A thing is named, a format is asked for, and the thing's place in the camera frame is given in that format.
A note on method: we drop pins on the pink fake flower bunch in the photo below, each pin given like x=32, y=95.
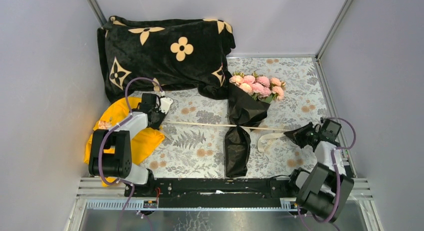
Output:
x=259, y=87

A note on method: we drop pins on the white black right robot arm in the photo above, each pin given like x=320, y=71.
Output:
x=324, y=190

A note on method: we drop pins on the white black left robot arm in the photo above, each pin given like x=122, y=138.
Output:
x=124, y=136

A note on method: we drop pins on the black wrapping paper sheet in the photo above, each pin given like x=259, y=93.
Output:
x=243, y=112

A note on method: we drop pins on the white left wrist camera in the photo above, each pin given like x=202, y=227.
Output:
x=165, y=104

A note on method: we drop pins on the floral patterned table cloth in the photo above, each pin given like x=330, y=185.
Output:
x=190, y=151

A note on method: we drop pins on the black blanket with beige flowers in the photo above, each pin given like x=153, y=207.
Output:
x=169, y=55

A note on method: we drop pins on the cream satin ribbon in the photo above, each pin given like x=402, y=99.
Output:
x=260, y=146

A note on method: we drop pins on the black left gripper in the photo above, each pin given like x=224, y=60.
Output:
x=162, y=115

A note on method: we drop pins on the small pink fabric flower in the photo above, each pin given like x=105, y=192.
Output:
x=104, y=125

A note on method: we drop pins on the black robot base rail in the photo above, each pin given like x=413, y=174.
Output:
x=196, y=193

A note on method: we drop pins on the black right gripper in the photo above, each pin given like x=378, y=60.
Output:
x=297, y=134

